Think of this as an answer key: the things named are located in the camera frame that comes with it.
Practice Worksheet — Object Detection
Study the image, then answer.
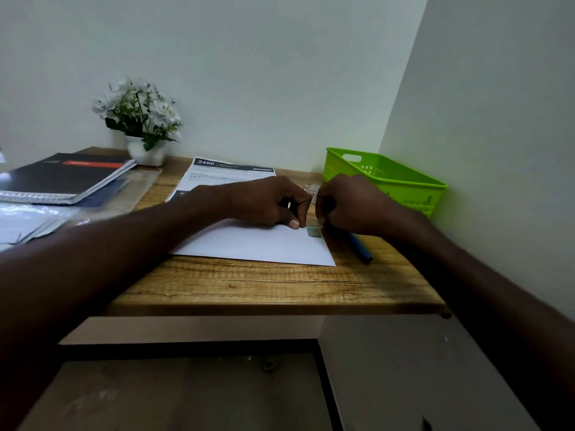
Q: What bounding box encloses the person's left hand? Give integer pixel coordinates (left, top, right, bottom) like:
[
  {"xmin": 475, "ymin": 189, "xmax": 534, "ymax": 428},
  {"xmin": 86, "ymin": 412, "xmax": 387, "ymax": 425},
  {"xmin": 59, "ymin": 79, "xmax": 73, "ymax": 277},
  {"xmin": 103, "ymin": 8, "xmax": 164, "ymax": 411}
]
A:
[{"xmin": 223, "ymin": 175, "xmax": 313, "ymax": 231}]

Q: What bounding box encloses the person's right hand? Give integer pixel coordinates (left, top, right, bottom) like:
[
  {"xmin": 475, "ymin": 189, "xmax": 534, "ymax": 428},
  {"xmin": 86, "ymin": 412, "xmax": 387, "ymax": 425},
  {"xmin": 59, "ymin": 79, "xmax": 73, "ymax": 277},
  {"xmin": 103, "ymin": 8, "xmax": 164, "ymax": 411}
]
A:
[{"xmin": 314, "ymin": 173, "xmax": 406, "ymax": 239}]

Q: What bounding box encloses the green plastic basket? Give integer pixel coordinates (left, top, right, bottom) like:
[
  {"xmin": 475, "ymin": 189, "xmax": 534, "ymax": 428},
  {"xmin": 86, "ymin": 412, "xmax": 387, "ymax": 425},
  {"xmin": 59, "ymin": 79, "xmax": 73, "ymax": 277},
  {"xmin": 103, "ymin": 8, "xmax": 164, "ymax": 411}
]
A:
[{"xmin": 323, "ymin": 147, "xmax": 450, "ymax": 218}]

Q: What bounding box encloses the white envelope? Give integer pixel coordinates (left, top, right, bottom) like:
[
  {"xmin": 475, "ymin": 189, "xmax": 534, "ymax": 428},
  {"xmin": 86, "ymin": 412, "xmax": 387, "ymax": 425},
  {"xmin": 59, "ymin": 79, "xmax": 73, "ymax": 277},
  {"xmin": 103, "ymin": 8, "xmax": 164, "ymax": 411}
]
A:
[{"xmin": 169, "ymin": 217, "xmax": 337, "ymax": 268}]

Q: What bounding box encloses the printed sheet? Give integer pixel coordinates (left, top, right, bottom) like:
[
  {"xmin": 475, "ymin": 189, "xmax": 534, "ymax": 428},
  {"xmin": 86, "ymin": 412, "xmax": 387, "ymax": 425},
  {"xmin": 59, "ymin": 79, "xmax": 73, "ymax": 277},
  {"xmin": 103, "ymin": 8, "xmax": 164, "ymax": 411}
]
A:
[{"xmin": 165, "ymin": 156, "xmax": 277, "ymax": 204}]

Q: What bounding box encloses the clear plastic sleeve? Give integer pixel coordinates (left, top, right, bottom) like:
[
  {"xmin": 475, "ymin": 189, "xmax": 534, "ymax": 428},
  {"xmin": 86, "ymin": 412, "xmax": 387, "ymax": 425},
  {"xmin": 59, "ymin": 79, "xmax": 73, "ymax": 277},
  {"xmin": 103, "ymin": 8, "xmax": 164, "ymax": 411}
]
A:
[{"xmin": 0, "ymin": 167, "xmax": 163, "ymax": 253}]

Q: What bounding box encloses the stack of white envelopes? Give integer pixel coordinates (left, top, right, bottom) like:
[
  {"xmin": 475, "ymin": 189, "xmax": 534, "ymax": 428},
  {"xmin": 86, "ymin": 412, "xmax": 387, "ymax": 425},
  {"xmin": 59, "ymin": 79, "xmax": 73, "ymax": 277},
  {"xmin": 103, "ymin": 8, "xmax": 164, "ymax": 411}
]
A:
[{"xmin": 0, "ymin": 214, "xmax": 75, "ymax": 253}]

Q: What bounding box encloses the person's right forearm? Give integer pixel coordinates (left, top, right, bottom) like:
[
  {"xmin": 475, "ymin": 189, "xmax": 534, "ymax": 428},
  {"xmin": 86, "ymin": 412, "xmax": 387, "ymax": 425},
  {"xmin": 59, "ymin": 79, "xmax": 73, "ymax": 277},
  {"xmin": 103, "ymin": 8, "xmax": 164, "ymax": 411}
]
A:
[{"xmin": 384, "ymin": 208, "xmax": 575, "ymax": 431}]

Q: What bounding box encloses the person's left forearm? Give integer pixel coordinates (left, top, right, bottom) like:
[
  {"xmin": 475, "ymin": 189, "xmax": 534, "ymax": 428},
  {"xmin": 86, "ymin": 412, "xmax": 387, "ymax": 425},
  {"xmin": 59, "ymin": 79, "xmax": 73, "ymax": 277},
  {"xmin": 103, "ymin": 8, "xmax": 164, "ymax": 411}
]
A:
[{"xmin": 0, "ymin": 186, "xmax": 234, "ymax": 431}]

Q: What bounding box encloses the blue pen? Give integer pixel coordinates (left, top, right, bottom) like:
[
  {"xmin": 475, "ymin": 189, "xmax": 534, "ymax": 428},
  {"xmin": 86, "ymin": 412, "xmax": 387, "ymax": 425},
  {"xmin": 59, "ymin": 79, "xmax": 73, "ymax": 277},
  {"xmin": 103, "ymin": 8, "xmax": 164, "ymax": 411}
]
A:
[{"xmin": 343, "ymin": 232, "xmax": 374, "ymax": 265}]

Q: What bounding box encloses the white flower plant in pot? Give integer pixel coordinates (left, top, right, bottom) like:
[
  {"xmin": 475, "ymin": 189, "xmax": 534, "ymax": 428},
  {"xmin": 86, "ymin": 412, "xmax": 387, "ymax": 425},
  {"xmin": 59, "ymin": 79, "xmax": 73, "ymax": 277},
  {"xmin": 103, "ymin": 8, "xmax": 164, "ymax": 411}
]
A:
[{"xmin": 91, "ymin": 75, "xmax": 186, "ymax": 168}]

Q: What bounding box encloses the blue book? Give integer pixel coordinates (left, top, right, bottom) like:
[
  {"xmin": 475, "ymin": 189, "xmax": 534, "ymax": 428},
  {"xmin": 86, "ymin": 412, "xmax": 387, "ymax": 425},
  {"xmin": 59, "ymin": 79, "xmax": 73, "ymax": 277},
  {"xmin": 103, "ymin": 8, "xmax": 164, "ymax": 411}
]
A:
[{"xmin": 75, "ymin": 176, "xmax": 132, "ymax": 208}]

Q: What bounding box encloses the black spiral notebook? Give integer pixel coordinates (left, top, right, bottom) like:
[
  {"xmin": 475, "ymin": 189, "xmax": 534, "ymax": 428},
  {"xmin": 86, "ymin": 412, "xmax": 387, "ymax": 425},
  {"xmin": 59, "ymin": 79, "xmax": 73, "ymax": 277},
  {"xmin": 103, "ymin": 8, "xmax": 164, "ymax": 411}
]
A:
[{"xmin": 0, "ymin": 151, "xmax": 138, "ymax": 206}]

